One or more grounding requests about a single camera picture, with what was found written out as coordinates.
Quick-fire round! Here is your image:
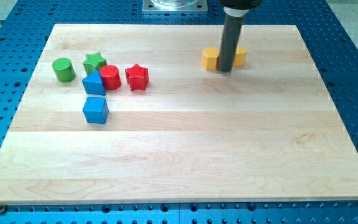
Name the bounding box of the black robot arm end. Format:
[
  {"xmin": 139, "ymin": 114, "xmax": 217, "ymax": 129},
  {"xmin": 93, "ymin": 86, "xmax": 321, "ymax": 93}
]
[{"xmin": 218, "ymin": 0, "xmax": 263, "ymax": 10}]

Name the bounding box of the red cylinder block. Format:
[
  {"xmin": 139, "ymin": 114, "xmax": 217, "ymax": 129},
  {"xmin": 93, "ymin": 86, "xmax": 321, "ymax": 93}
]
[{"xmin": 99, "ymin": 65, "xmax": 121, "ymax": 90}]

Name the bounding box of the red star block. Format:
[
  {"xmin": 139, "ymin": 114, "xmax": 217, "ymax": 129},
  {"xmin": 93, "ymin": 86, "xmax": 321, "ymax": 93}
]
[{"xmin": 125, "ymin": 64, "xmax": 149, "ymax": 91}]

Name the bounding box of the blue triangle block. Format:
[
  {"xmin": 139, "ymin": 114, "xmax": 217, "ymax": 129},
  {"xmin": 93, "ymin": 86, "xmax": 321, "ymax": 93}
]
[{"xmin": 82, "ymin": 70, "xmax": 106, "ymax": 96}]

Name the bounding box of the light wooden board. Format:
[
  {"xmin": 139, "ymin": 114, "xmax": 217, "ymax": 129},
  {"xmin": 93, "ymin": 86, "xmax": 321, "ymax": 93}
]
[{"xmin": 0, "ymin": 24, "xmax": 358, "ymax": 205}]

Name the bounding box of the green star block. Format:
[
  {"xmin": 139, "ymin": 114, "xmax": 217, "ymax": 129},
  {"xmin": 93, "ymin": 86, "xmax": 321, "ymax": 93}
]
[{"xmin": 83, "ymin": 52, "xmax": 107, "ymax": 75}]

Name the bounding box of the blue cube block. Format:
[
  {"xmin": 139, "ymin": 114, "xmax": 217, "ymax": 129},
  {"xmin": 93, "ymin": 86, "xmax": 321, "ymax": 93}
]
[{"xmin": 83, "ymin": 96, "xmax": 109, "ymax": 124}]

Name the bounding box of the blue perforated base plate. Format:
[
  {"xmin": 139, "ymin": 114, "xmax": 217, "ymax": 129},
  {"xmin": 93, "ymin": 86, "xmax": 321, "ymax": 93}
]
[{"xmin": 0, "ymin": 0, "xmax": 358, "ymax": 223}]

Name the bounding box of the green cylinder block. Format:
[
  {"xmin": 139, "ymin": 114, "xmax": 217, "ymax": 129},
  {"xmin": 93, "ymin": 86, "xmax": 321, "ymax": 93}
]
[{"xmin": 52, "ymin": 58, "xmax": 76, "ymax": 83}]

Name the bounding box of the yellow hexagon block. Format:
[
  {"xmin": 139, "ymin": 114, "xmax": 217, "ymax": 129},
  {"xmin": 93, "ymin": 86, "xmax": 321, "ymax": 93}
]
[{"xmin": 201, "ymin": 47, "xmax": 219, "ymax": 70}]

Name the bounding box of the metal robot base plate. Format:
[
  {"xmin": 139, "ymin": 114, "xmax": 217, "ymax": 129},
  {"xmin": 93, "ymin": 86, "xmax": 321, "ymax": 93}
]
[{"xmin": 142, "ymin": 0, "xmax": 208, "ymax": 12}]

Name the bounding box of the yellow rounded block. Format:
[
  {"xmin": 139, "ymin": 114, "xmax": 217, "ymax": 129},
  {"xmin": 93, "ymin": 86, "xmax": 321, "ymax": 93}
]
[{"xmin": 233, "ymin": 46, "xmax": 247, "ymax": 67}]

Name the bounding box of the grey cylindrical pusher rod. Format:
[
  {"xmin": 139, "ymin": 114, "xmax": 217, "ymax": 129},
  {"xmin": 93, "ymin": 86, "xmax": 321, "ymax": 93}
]
[{"xmin": 218, "ymin": 7, "xmax": 249, "ymax": 72}]

